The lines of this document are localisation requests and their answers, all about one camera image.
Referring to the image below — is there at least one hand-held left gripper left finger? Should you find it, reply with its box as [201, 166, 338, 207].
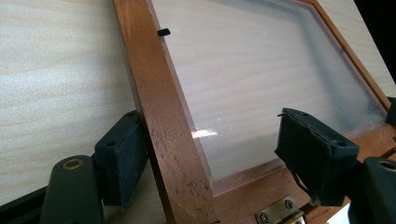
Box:
[92, 110, 150, 210]

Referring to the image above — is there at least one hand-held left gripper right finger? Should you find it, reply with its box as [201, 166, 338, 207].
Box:
[274, 107, 361, 207]

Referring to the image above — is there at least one wooden box with glass lid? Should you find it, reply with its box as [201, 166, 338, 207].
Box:
[112, 0, 396, 224]

